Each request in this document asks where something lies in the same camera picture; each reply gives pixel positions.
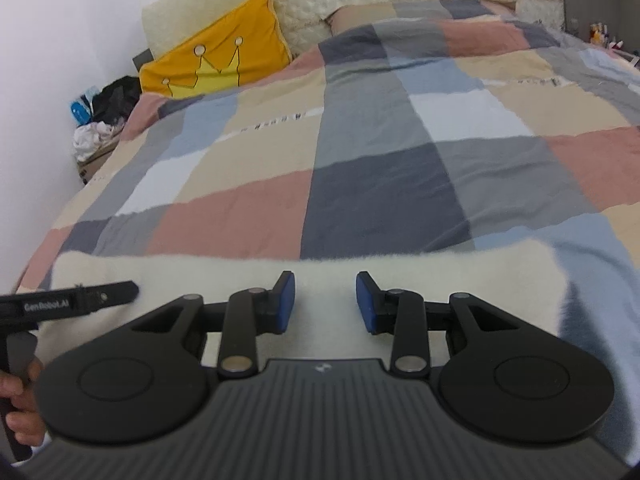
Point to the plaid patchwork blanket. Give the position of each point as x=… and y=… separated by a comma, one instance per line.
x=380, y=185

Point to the white floral pillow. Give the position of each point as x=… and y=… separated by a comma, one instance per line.
x=540, y=12

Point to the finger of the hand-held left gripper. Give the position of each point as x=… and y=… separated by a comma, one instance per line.
x=110, y=295

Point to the person's left hand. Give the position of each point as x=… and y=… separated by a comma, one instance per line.
x=27, y=420

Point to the grey wall socket panel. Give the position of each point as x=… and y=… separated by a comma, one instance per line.
x=142, y=59

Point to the plaid beige pillow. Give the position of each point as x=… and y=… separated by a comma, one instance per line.
x=365, y=15

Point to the crumpled white cloth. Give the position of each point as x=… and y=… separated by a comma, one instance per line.
x=95, y=137

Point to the cluster of small bottles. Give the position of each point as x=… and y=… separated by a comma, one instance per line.
x=602, y=35

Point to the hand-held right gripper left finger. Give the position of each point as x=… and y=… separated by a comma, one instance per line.
x=286, y=305

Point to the yellow crown pillow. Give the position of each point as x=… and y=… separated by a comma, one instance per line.
x=225, y=55

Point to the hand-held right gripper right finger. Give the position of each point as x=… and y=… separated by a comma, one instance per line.
x=364, y=305

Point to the blue and white packet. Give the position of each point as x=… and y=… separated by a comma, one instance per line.
x=82, y=107

